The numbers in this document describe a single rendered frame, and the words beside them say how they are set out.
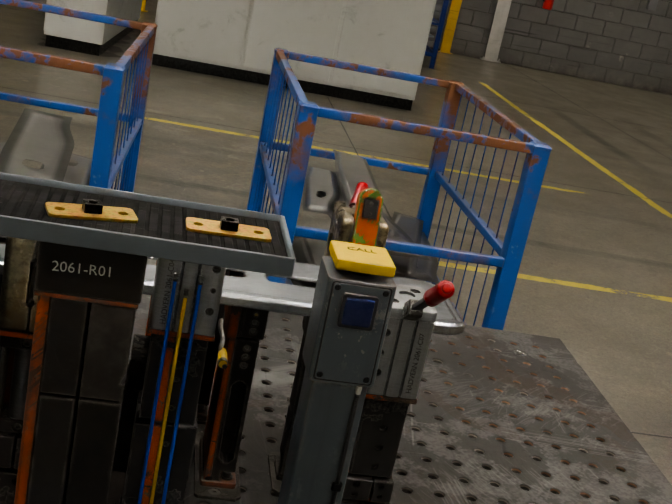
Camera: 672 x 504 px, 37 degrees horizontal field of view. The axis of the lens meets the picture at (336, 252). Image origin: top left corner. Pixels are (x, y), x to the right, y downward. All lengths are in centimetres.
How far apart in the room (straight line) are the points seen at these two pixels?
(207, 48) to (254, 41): 42
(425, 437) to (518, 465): 16
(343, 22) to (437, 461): 772
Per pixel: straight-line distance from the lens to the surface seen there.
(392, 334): 120
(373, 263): 100
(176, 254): 94
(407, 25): 928
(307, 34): 916
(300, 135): 307
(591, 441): 188
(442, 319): 135
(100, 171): 316
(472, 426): 179
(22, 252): 116
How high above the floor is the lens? 146
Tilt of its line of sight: 18 degrees down
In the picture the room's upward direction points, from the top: 12 degrees clockwise
